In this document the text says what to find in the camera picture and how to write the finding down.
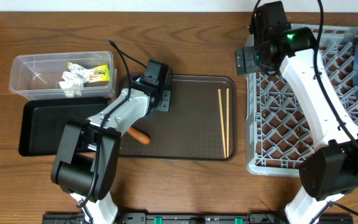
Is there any orange carrot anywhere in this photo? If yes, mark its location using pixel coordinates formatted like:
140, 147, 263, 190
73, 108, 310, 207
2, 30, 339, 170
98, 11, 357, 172
127, 127, 150, 145

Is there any wooden chopstick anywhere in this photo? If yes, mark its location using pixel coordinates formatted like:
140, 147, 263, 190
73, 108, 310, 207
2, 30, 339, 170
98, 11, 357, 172
218, 89, 227, 159

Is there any yellow snack wrapper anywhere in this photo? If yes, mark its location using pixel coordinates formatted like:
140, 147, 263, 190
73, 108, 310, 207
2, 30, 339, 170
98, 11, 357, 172
67, 62, 110, 83

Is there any white tissue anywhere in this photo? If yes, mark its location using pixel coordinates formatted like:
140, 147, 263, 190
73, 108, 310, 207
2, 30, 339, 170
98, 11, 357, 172
58, 72, 85, 98

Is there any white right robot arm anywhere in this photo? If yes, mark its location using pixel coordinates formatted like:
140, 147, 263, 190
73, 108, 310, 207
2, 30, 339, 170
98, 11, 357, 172
236, 1, 358, 223

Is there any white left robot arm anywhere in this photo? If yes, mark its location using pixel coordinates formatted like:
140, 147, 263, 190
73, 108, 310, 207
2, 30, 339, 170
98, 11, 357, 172
51, 60, 173, 223

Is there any grey dishwasher rack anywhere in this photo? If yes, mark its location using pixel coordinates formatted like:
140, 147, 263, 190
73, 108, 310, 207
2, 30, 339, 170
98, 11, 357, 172
246, 26, 358, 177

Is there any clear plastic waste bin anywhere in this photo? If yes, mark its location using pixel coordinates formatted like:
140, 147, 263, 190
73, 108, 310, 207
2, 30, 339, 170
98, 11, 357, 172
9, 51, 116, 100

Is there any black waste tray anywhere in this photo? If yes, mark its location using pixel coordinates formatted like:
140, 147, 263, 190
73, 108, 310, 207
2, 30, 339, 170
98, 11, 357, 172
18, 96, 108, 157

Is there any brown serving tray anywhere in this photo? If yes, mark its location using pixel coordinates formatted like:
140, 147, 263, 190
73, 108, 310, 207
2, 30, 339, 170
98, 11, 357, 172
119, 75, 237, 161

